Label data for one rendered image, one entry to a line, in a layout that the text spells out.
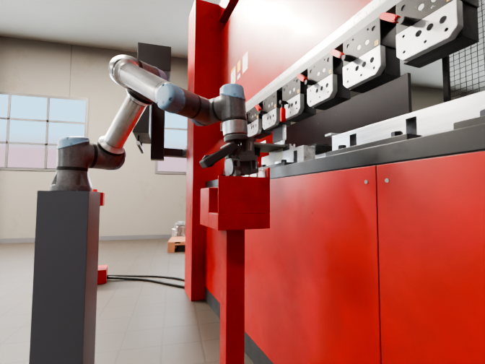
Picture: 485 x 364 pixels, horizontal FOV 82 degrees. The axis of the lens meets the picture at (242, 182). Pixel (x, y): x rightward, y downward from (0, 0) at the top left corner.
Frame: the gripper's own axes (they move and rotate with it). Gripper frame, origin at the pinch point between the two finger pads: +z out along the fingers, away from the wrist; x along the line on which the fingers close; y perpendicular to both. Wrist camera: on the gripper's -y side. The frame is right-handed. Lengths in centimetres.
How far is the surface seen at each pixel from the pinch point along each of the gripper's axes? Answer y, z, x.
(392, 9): 41, -51, -25
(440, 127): 39, -15, -37
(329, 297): 23.1, 29.0, -11.3
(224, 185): -4.4, -5.5, -4.9
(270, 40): 43, -80, 45
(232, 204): -2.3, -0.1, -4.9
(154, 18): 26, -276, 356
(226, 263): -3.0, 17.9, 2.4
